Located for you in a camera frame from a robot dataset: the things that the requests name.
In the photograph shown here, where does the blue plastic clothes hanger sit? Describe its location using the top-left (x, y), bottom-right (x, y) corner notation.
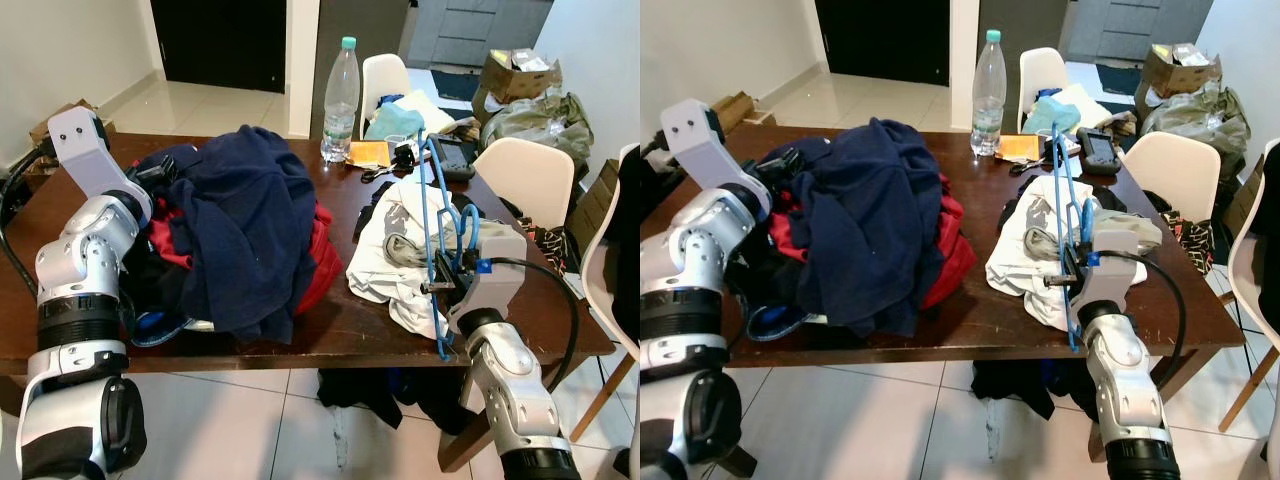
top-left (1048, 123), bottom-right (1106, 353)
top-left (415, 133), bottom-right (483, 363)

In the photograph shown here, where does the navy blue garment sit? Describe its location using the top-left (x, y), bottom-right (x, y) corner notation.
top-left (770, 118), bottom-right (946, 339)
top-left (130, 125), bottom-right (323, 346)

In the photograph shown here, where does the grey cloth piece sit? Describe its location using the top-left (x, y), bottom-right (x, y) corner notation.
top-left (1020, 228), bottom-right (1063, 267)
top-left (383, 232), bottom-right (429, 271)

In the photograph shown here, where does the white garment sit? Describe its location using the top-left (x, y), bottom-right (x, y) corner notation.
top-left (985, 175), bottom-right (1126, 331)
top-left (345, 178), bottom-right (501, 341)

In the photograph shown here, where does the cardboard box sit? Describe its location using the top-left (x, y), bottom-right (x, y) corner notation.
top-left (712, 90), bottom-right (779, 129)
top-left (483, 48), bottom-right (563, 103)
top-left (1140, 42), bottom-right (1223, 98)
top-left (28, 98), bottom-right (119, 149)

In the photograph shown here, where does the patterned cloth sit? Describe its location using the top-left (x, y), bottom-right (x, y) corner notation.
top-left (525, 225), bottom-right (579, 276)
top-left (1165, 215), bottom-right (1216, 263)

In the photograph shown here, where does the black garment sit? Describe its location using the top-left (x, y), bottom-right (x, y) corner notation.
top-left (318, 368), bottom-right (476, 433)
top-left (735, 240), bottom-right (801, 321)
top-left (970, 358), bottom-right (1096, 421)
top-left (120, 250), bottom-right (201, 331)

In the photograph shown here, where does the small black gadget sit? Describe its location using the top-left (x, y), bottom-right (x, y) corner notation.
top-left (360, 145), bottom-right (419, 185)
top-left (1010, 135), bottom-right (1076, 179)

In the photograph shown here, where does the white plastic chair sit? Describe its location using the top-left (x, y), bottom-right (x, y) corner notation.
top-left (1225, 138), bottom-right (1280, 441)
top-left (472, 137), bottom-right (578, 271)
top-left (1120, 130), bottom-right (1223, 223)
top-left (1017, 47), bottom-right (1069, 126)
top-left (358, 53), bottom-right (413, 136)
top-left (578, 143), bottom-right (641, 441)

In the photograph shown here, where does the black handheld device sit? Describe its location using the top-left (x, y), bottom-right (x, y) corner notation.
top-left (427, 133), bottom-right (480, 184)
top-left (1075, 127), bottom-right (1123, 176)

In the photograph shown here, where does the dark wooden table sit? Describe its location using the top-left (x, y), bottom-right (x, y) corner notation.
top-left (0, 130), bottom-right (616, 471)
top-left (720, 122), bottom-right (1249, 471)

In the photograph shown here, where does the red jacket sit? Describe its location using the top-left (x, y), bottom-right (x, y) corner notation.
top-left (778, 172), bottom-right (979, 313)
top-left (148, 200), bottom-right (345, 319)

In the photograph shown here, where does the orange packet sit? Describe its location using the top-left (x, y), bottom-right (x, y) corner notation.
top-left (995, 133), bottom-right (1046, 161)
top-left (345, 140), bottom-right (393, 168)

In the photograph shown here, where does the blue trimmed black item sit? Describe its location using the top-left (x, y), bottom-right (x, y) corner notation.
top-left (748, 300), bottom-right (816, 341)
top-left (132, 308), bottom-right (201, 349)

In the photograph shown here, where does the black door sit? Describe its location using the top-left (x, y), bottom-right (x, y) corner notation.
top-left (150, 0), bottom-right (288, 94)
top-left (815, 0), bottom-right (951, 86)

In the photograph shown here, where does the teal cloth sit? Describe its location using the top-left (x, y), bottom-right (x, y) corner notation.
top-left (1023, 92), bottom-right (1081, 136)
top-left (364, 98), bottom-right (427, 143)

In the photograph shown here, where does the cream cushion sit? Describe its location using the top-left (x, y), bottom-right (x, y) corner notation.
top-left (398, 88), bottom-right (457, 134)
top-left (1055, 83), bottom-right (1113, 129)

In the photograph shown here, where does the olive green jacket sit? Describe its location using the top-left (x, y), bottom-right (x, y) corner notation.
top-left (478, 90), bottom-right (597, 171)
top-left (1138, 85), bottom-right (1253, 166)

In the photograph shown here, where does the clear plastic water bottle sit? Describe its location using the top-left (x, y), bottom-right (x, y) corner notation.
top-left (320, 37), bottom-right (361, 164)
top-left (970, 29), bottom-right (1009, 158)

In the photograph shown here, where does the grey drawer cabinet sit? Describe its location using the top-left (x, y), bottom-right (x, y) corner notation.
top-left (405, 0), bottom-right (554, 69)
top-left (1065, 0), bottom-right (1216, 63)

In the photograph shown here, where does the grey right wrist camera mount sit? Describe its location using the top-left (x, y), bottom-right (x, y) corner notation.
top-left (1068, 222), bottom-right (1143, 323)
top-left (445, 226), bottom-right (529, 337)

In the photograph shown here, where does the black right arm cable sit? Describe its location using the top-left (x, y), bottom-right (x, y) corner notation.
top-left (1095, 250), bottom-right (1189, 391)
top-left (475, 256), bottom-right (583, 396)

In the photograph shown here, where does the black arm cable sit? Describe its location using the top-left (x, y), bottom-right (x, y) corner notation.
top-left (640, 135), bottom-right (669, 201)
top-left (1095, 250), bottom-right (1189, 391)
top-left (475, 256), bottom-right (583, 396)
top-left (0, 143), bottom-right (53, 299)

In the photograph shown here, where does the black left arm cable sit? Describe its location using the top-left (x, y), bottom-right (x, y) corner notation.
top-left (0, 143), bottom-right (53, 299)
top-left (640, 135), bottom-right (669, 201)

